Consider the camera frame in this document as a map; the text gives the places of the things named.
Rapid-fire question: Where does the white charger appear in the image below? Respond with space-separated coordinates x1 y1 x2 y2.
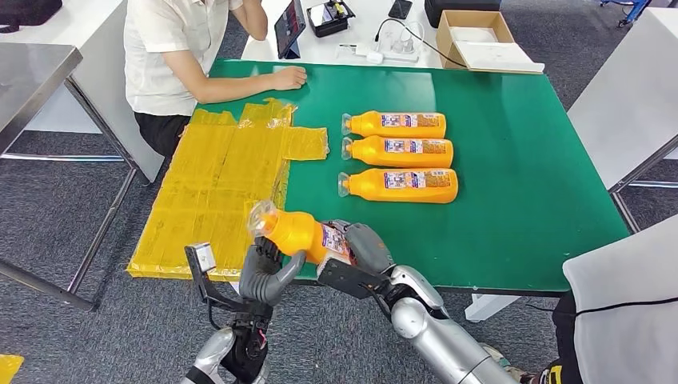
354 44 385 66

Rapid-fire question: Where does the blue metal frame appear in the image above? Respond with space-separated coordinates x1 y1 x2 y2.
598 0 652 27

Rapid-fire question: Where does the black bag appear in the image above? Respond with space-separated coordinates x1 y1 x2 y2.
0 0 63 34

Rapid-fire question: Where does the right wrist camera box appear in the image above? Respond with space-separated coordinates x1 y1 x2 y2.
317 258 390 301

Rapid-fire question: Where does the white desk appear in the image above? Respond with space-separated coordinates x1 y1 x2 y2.
0 0 166 184
241 0 531 70

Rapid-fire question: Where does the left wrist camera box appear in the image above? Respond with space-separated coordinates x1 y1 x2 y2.
184 242 217 274

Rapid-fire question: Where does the white foam insert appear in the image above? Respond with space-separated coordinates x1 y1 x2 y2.
450 26 500 44

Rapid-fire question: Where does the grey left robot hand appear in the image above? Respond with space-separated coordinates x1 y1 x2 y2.
238 237 309 307

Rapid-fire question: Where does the white table with steel legs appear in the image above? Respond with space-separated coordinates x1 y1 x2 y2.
566 6 678 234

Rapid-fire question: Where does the seated person's right hand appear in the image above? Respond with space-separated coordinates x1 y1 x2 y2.
271 65 309 91

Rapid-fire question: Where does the dark tablet on stand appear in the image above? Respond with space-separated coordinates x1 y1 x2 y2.
274 0 307 60

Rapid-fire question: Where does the black tray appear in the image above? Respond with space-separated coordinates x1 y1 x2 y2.
306 0 357 38

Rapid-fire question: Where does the open cardboard box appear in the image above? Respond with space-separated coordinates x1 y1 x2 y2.
436 9 545 74

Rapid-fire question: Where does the orange detergent bottle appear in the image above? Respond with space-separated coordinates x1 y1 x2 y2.
246 199 353 266
341 135 455 169
337 167 460 205
341 110 448 139

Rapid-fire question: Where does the yellow black tool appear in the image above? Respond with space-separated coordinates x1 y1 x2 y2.
324 0 349 21

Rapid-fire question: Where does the yellow plastic wrapped sheet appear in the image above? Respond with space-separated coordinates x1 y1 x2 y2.
126 98 330 281

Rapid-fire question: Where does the standing person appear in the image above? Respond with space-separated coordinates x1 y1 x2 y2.
479 214 678 384

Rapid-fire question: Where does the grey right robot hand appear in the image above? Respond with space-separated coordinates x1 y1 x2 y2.
328 219 396 274

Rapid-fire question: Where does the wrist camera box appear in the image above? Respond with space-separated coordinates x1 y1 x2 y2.
317 258 390 301
184 242 217 274

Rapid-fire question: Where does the black cable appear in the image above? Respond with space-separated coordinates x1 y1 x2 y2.
374 17 469 70

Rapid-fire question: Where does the white box lid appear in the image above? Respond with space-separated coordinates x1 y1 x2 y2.
453 41 545 73

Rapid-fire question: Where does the yellow plastic scrap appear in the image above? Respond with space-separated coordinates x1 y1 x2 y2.
0 354 26 384

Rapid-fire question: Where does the seated person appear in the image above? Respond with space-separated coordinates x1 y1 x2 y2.
123 0 309 158

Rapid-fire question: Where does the white table leg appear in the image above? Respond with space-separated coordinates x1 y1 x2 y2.
465 293 523 322

